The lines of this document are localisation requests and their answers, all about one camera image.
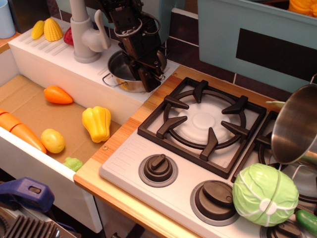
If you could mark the yellow toy potato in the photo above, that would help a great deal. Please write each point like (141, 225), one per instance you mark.
(53, 140)

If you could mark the right black stove knob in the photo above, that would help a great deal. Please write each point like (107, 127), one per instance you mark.
(284, 230)

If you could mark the yellow toy food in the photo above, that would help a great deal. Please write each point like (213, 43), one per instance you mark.
(305, 7)

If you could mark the left black stove knob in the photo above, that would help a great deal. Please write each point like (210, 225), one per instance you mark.
(158, 168)

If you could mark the white toy sink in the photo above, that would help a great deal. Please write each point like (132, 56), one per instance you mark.
(29, 66)

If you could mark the grey toy stove top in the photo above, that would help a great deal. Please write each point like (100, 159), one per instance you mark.
(173, 197)

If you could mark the black left burner grate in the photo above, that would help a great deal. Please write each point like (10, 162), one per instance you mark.
(204, 125)

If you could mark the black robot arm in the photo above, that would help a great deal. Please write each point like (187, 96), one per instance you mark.
(127, 15)

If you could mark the large orange toy carrot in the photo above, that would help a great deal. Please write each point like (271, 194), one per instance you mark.
(15, 126)

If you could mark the small orange toy carrot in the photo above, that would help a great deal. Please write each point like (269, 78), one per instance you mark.
(57, 95)

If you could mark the small yellow toy corn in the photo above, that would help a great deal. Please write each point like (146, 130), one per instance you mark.
(38, 29)

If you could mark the grey toy faucet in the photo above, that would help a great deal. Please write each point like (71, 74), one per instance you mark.
(88, 42)

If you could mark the middle black stove knob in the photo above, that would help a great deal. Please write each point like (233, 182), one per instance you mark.
(212, 200)

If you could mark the light blue cup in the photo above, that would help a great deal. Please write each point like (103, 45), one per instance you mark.
(7, 28)

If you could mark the black stove knob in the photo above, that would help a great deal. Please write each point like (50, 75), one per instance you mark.
(284, 230)
(212, 200)
(158, 168)

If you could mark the yellow toy bell pepper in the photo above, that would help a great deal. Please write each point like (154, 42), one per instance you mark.
(97, 122)

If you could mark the yellow toy corn cob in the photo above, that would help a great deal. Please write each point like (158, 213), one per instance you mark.
(52, 31)

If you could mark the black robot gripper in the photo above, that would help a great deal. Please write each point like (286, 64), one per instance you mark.
(142, 47)

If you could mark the large steel pot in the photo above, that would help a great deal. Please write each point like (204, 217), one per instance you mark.
(294, 135)

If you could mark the green toy cucumber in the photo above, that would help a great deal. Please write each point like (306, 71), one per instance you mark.
(307, 220)

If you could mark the teal toy cabinet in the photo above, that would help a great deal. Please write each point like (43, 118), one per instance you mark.
(268, 44)

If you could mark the black burner grate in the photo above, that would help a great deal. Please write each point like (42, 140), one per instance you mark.
(204, 125)
(259, 151)

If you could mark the green toy cabbage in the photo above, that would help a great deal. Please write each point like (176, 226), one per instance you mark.
(264, 195)

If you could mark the blue clamp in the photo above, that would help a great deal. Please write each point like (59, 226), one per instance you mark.
(26, 192)

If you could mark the light green toy broccoli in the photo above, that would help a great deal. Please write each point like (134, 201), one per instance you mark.
(73, 163)

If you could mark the black right burner grate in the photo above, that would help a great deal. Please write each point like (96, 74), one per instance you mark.
(259, 151)

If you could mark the red toy pepper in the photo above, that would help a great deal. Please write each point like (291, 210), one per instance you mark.
(68, 39)

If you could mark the black metal camera mount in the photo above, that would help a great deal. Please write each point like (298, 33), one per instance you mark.
(15, 224)

